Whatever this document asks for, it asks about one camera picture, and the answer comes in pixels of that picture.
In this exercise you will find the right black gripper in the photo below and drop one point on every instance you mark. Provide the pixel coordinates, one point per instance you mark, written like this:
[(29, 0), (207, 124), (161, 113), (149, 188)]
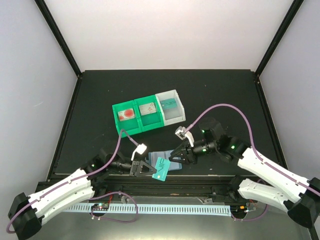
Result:
[(191, 156)]

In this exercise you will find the left green bin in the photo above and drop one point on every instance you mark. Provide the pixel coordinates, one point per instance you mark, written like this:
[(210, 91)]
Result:
[(132, 126)]

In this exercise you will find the black frame post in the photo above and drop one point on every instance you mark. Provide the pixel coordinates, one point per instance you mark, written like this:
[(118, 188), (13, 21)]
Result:
[(48, 17), (282, 29)]

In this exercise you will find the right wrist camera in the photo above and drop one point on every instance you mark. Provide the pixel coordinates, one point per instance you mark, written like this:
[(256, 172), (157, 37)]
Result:
[(182, 133)]

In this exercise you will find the middle green bin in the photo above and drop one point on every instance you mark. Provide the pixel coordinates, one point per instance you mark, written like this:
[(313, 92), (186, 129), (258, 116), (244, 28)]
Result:
[(151, 121)]

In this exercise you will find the right controller board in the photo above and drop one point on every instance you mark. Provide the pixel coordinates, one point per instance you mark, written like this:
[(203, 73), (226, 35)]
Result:
[(242, 208)]

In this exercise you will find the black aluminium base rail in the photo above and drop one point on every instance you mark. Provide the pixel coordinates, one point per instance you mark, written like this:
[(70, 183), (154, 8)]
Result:
[(173, 186)]

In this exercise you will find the light blue slotted cable duct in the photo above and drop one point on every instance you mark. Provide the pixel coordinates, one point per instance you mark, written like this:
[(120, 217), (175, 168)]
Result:
[(156, 209)]

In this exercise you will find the white translucent bin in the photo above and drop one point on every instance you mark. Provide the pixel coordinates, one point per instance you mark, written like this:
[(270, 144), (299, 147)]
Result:
[(175, 115)]

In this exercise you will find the left black frame post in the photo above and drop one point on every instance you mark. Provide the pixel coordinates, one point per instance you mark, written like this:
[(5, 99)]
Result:
[(48, 17)]

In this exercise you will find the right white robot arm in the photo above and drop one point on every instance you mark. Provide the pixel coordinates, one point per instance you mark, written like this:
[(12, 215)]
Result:
[(297, 196)]

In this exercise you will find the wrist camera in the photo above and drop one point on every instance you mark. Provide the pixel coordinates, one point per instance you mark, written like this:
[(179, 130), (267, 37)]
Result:
[(140, 149), (182, 133)]

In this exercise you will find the controller board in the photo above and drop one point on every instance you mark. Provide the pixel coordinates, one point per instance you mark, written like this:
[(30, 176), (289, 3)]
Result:
[(100, 207), (242, 208)]

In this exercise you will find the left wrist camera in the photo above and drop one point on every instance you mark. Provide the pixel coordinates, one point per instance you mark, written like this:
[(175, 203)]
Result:
[(140, 149)]

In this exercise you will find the left controller board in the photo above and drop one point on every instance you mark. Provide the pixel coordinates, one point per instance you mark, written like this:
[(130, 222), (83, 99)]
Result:
[(100, 207)]

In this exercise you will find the right black frame post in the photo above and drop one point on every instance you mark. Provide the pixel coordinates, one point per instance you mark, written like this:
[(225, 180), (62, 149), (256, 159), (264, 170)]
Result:
[(282, 29)]

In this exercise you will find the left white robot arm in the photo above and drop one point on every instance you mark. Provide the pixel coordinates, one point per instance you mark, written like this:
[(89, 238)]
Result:
[(28, 213)]

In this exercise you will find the green bin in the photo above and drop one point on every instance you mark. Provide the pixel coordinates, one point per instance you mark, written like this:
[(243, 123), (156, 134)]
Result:
[(132, 126), (151, 121)]

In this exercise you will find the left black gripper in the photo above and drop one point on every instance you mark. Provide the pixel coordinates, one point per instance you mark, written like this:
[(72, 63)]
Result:
[(137, 171)]

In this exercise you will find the teal VIP card stack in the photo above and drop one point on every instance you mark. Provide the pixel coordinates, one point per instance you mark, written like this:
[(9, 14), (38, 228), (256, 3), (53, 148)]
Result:
[(169, 103)]

